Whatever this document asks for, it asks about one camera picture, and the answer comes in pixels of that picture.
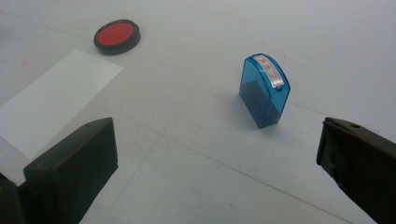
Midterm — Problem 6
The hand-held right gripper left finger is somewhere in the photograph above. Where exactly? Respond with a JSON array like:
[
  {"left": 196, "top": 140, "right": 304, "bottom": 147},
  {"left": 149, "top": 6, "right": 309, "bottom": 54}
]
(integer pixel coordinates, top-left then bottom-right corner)
[{"left": 0, "top": 117, "right": 119, "bottom": 224}]

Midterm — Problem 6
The round red ink pad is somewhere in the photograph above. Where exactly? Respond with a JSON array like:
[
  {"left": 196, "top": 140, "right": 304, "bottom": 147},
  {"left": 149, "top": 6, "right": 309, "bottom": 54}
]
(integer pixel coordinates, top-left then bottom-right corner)
[{"left": 92, "top": 19, "right": 142, "bottom": 56}]

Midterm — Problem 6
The white table cover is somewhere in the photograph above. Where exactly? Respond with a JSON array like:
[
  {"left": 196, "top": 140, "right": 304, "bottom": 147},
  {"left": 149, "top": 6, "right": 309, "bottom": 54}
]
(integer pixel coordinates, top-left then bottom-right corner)
[{"left": 0, "top": 0, "right": 396, "bottom": 224}]

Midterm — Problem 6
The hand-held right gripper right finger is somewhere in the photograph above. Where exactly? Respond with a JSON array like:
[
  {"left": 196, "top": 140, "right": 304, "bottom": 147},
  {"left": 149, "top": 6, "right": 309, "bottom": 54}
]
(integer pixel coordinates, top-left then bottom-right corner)
[{"left": 316, "top": 117, "right": 396, "bottom": 224}]

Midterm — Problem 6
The blue stamp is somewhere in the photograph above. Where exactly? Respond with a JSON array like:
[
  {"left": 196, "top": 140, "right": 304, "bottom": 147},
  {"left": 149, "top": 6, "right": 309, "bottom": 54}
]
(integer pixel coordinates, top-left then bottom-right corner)
[{"left": 238, "top": 52, "right": 291, "bottom": 130}]

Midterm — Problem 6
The blue stamp cap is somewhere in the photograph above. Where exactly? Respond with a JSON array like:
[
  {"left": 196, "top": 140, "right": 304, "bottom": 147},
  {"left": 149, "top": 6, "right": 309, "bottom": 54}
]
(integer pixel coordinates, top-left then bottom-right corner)
[{"left": 238, "top": 77, "right": 284, "bottom": 130}]

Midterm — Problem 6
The white paper sheet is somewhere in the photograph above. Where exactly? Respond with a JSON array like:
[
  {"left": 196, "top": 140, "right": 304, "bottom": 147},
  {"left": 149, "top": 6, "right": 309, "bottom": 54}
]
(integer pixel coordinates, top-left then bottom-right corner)
[{"left": 0, "top": 49, "right": 124, "bottom": 188}]

